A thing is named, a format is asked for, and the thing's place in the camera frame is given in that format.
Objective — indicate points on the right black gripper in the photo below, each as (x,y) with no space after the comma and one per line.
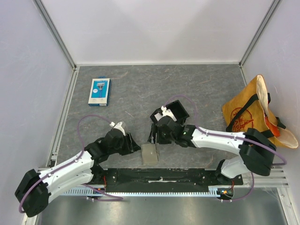
(155,133)

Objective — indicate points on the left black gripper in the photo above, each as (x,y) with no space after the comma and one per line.
(131,146)

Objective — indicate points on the grey card holder wallet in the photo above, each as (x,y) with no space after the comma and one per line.
(149,154)

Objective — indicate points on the black plastic card box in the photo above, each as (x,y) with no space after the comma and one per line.
(177,109)

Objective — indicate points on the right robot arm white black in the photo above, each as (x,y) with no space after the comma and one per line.
(254,153)

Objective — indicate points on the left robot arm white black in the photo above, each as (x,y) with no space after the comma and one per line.
(37,189)

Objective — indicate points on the white card stack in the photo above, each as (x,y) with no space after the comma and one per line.
(158,116)

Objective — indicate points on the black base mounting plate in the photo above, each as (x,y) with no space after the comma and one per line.
(161,180)

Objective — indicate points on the blue razor package box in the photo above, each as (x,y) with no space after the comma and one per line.
(100,92)

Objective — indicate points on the yellow tote bag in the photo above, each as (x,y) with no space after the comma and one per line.
(250,109)

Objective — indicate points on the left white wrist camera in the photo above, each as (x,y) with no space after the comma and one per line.
(120,126)

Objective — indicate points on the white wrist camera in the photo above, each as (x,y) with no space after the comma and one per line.
(120,126)
(167,112)

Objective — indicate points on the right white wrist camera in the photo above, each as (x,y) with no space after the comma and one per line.
(167,112)

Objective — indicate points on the grey slotted cable duct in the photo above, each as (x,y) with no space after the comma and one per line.
(86,191)

